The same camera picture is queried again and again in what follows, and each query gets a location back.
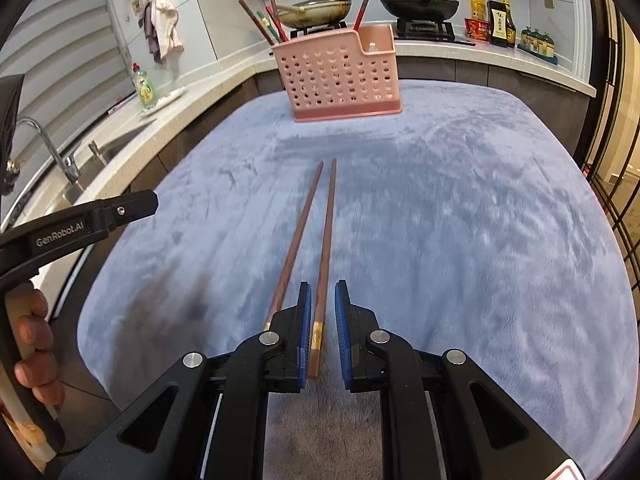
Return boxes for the blue-grey plush mat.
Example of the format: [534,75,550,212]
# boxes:
[77,79,640,480]

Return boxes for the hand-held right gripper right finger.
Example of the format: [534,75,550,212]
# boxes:
[334,280,583,480]

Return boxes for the person's left hand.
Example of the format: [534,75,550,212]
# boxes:
[14,287,66,407]

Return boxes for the pink perforated utensil holder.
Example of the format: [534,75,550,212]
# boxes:
[270,24,403,123]

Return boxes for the black gas stove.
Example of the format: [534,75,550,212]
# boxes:
[289,19,477,47]

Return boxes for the white window blinds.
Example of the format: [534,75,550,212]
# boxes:
[0,0,133,171]

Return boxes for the slim dark sauce bottle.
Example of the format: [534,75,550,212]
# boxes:
[504,0,518,48]

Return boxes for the purple hanging cloth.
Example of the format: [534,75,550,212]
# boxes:
[139,1,163,64]

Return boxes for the green dish soap bottle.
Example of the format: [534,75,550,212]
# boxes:
[131,62,158,111]

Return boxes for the black wok with lid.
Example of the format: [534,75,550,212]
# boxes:
[380,0,460,23]

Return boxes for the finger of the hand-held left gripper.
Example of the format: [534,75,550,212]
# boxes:
[97,190,160,233]

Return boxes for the white hanging towel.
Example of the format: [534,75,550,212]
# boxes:
[150,0,185,57]

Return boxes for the red instant noodle bowl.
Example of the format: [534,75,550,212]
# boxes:
[464,17,491,41]

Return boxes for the spice jar set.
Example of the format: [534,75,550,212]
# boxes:
[517,26,560,66]

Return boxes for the beige wok with lid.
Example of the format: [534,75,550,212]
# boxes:
[276,0,353,30]

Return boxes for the steel faucet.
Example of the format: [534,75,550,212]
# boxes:
[16,117,83,188]

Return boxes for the brown chopstick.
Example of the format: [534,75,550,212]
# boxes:
[307,158,338,380]
[262,160,325,333]

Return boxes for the black framed glass door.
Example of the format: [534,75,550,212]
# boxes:
[582,0,640,311]

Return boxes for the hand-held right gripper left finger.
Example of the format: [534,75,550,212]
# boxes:
[60,281,313,480]

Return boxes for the green chopstick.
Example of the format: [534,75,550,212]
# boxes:
[256,9,281,45]

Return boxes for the dark red chopstick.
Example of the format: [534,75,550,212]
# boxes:
[265,6,285,44]
[270,0,291,42]
[238,0,277,46]

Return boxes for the large dark sauce bottle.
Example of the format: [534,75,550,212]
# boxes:
[486,0,510,47]

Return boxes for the white tray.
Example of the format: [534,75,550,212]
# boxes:
[139,86,188,118]

